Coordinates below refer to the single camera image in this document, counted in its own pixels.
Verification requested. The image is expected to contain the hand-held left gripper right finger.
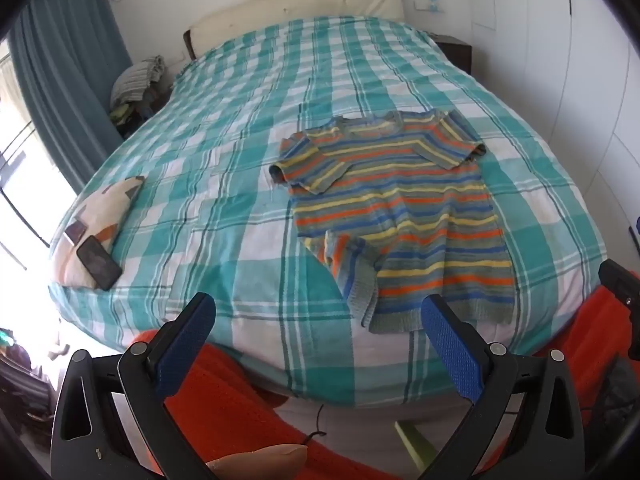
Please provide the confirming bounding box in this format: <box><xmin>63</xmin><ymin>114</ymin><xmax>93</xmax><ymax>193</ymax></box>
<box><xmin>421</xmin><ymin>294</ymin><xmax>586</xmax><ymax>480</ymax></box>

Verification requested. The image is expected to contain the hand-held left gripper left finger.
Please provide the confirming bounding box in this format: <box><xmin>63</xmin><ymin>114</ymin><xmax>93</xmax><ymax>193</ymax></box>
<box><xmin>50</xmin><ymin>292</ymin><xmax>217</xmax><ymax>480</ymax></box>

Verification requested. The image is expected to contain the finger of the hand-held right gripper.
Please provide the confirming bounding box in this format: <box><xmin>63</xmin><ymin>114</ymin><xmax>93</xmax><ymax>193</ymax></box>
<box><xmin>598</xmin><ymin>258</ymin><xmax>640</xmax><ymax>308</ymax></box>

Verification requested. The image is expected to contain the striped knit sweater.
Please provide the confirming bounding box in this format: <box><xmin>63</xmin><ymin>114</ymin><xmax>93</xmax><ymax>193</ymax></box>
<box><xmin>268</xmin><ymin>108</ymin><xmax>517</xmax><ymax>335</ymax></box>

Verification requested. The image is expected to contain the pile of clothes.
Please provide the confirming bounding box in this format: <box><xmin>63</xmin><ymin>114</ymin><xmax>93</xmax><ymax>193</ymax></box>
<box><xmin>109</xmin><ymin>55</ymin><xmax>168</xmax><ymax>133</ymax></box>

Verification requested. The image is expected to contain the person's left hand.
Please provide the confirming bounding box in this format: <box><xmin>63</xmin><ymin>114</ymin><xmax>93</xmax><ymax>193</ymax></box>
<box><xmin>206</xmin><ymin>444</ymin><xmax>307</xmax><ymax>480</ymax></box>

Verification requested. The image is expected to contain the orange knit cloth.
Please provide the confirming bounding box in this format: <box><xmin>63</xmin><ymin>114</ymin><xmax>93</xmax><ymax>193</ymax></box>
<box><xmin>132</xmin><ymin>285</ymin><xmax>636</xmax><ymax>480</ymax></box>

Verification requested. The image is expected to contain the black smartphone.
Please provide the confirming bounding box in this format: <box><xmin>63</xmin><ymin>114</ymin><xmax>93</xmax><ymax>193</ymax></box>
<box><xmin>76</xmin><ymin>236</ymin><xmax>123</xmax><ymax>292</ymax></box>

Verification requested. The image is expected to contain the small dark wallet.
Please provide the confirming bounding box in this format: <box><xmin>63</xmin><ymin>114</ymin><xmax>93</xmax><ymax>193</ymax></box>
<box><xmin>64</xmin><ymin>220</ymin><xmax>88</xmax><ymax>247</ymax></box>

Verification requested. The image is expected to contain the patterned cream cushion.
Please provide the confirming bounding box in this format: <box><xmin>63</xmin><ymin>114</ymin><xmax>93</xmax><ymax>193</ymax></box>
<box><xmin>48</xmin><ymin>175</ymin><xmax>147</xmax><ymax>290</ymax></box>

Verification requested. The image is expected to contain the teal plaid bed blanket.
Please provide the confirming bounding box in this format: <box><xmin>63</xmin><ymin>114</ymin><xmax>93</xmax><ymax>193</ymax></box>
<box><xmin>47</xmin><ymin>16</ymin><xmax>608</xmax><ymax>408</ymax></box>

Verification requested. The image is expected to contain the white wardrobe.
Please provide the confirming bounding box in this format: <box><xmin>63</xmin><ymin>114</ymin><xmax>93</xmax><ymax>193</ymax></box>
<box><xmin>467</xmin><ymin>0</ymin><xmax>640</xmax><ymax>261</ymax></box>

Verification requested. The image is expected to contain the window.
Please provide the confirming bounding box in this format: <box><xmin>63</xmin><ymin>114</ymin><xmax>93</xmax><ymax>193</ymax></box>
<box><xmin>0</xmin><ymin>45</ymin><xmax>76</xmax><ymax>321</ymax></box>

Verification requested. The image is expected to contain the dark wooden nightstand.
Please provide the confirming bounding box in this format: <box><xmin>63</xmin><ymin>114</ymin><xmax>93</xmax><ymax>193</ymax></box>
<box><xmin>432</xmin><ymin>34</ymin><xmax>473</xmax><ymax>76</ymax></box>

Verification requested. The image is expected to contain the teal curtain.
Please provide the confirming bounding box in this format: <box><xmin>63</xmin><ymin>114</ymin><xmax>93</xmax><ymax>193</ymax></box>
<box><xmin>7</xmin><ymin>0</ymin><xmax>133</xmax><ymax>196</ymax></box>

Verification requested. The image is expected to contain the cream padded headboard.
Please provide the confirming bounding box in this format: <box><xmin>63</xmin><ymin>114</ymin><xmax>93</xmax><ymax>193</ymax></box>
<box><xmin>182</xmin><ymin>0</ymin><xmax>406</xmax><ymax>58</ymax></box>

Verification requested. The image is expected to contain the black cable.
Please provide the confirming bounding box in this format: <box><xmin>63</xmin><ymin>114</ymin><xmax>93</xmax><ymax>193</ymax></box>
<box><xmin>300</xmin><ymin>402</ymin><xmax>328</xmax><ymax>446</ymax></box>

